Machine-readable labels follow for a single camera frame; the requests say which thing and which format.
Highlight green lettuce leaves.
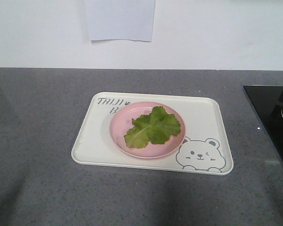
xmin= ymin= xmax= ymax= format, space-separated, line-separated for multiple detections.
xmin=124 ymin=106 xmax=181 ymax=148

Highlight pink round plate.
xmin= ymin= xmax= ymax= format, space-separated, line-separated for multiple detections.
xmin=109 ymin=101 xmax=186 ymax=159

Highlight cream bear serving tray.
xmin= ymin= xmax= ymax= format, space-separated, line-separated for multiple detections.
xmin=71 ymin=92 xmax=233 ymax=175

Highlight white paper sheet on wall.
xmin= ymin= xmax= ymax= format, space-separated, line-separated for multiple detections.
xmin=84 ymin=0 xmax=156 ymax=42

